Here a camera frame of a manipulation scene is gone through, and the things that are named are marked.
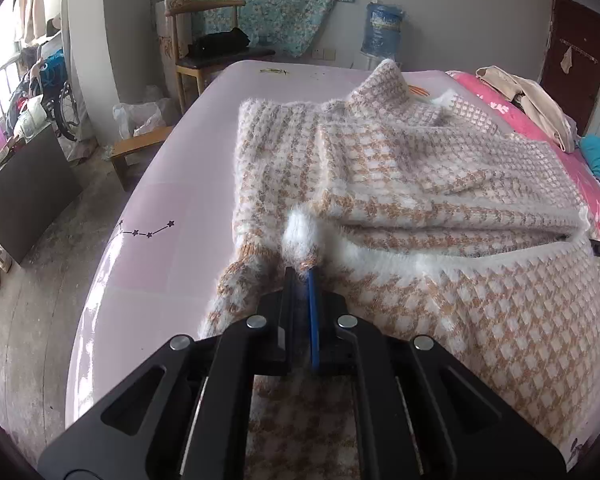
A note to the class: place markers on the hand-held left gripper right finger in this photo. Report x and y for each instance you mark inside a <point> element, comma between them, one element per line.
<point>313,320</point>

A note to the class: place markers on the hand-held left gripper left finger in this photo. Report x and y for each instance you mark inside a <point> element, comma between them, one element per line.
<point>286,310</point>

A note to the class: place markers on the beige white houndstooth sweater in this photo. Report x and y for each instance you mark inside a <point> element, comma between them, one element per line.
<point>430,185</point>

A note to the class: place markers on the hanging beige clothes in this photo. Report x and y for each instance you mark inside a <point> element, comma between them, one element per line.
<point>30,5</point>

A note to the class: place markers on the pink floral blanket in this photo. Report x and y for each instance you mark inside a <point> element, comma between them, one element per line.
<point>535,125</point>

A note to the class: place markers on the beige garment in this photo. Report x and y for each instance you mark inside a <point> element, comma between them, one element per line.
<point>535,95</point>

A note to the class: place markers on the small cloth hanging on door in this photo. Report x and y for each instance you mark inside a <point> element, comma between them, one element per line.
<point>566,60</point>

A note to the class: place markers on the dark red door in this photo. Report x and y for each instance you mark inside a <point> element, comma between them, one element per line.
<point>580,35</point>

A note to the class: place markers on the wooden stool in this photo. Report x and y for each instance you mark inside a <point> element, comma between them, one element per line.
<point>135,147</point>

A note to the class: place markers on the white plastic bag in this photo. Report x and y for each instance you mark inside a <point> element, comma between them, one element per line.
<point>140,115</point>

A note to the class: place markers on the white water dispenser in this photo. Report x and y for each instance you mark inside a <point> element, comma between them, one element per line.
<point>370,61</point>

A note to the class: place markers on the wooden chair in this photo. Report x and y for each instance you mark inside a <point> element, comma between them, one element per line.
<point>180,70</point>

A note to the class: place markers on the black bag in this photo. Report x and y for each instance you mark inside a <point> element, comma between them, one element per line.
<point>220,42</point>

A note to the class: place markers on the dark grey board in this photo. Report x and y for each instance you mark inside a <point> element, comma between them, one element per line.
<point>25,195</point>

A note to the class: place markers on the blue water bottle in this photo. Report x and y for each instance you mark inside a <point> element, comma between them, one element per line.
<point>382,30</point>

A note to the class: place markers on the wheelchair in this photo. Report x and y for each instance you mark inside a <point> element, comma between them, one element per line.
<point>55,95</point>

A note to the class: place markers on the wall socket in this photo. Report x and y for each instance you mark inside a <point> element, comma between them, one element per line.
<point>324,53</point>

